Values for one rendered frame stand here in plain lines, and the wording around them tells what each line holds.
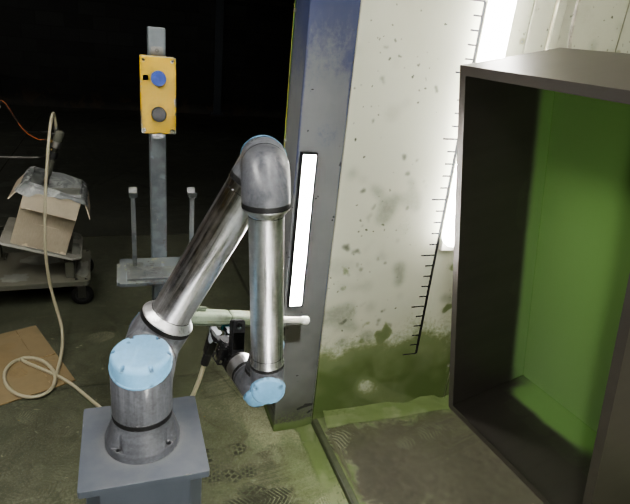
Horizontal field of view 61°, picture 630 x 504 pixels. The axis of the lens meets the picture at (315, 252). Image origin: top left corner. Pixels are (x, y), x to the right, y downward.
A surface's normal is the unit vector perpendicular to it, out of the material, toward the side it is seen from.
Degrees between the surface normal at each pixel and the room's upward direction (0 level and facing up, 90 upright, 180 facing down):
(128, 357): 5
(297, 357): 90
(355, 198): 90
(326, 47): 90
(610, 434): 90
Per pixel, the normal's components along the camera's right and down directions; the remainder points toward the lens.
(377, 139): 0.32, 0.39
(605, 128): -0.91, 0.26
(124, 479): 0.10, -0.92
